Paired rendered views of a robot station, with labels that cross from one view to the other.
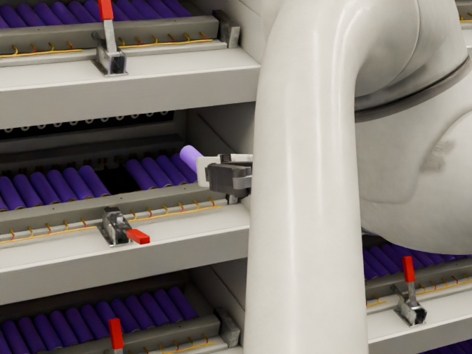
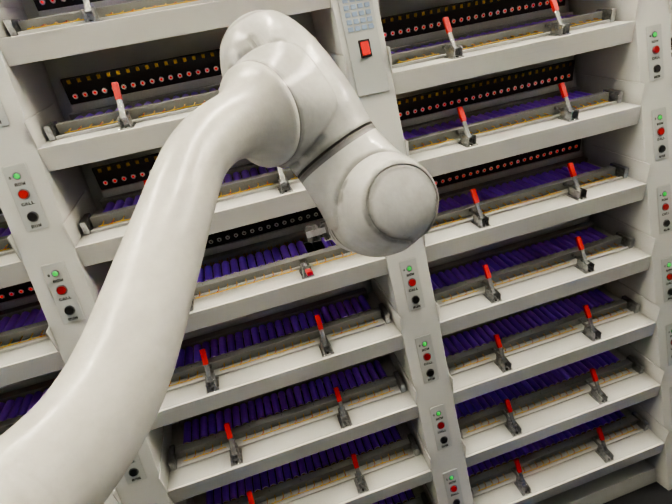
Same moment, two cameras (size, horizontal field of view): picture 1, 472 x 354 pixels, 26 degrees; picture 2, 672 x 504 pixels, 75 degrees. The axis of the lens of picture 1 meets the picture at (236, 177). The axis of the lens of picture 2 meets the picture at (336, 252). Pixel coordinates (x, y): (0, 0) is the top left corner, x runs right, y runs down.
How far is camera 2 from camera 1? 0.38 m
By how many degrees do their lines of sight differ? 20
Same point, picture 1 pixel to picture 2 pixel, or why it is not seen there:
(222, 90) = not seen: hidden behind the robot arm
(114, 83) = (285, 196)
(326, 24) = (199, 113)
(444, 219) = (353, 232)
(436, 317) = (509, 296)
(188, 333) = (364, 318)
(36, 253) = (265, 286)
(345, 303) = (135, 297)
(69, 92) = (262, 204)
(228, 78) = not seen: hidden behind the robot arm
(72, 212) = (284, 264)
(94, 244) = (295, 279)
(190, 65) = not seen: hidden behind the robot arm
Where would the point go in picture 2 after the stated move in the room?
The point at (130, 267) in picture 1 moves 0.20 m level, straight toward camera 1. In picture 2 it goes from (315, 288) to (289, 327)
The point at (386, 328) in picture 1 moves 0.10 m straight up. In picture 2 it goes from (477, 305) to (471, 266)
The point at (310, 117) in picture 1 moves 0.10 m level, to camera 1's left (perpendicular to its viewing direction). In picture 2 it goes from (159, 172) to (63, 197)
